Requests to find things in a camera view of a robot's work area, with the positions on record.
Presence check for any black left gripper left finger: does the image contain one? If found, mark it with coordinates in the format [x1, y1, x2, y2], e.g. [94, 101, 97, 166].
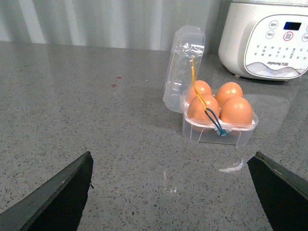
[0, 151, 93, 231]

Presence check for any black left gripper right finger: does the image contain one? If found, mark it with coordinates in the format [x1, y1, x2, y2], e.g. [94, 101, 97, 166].
[247, 152, 308, 231]

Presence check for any brown egg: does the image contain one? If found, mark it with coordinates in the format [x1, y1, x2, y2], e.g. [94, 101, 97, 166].
[215, 82, 244, 108]
[219, 96, 253, 125]
[186, 80, 212, 103]
[187, 94, 219, 123]

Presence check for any clear plastic egg box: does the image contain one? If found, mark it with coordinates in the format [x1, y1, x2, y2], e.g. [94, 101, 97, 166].
[163, 26, 258, 147]

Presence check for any blue rubber band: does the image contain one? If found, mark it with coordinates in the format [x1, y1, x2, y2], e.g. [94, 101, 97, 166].
[205, 108, 228, 136]

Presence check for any white Joyoung cooker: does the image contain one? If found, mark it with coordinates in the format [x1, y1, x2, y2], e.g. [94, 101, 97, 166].
[218, 0, 308, 81]

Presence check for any yellow rubber band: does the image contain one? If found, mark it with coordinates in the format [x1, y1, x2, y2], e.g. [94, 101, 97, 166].
[191, 55, 209, 111]

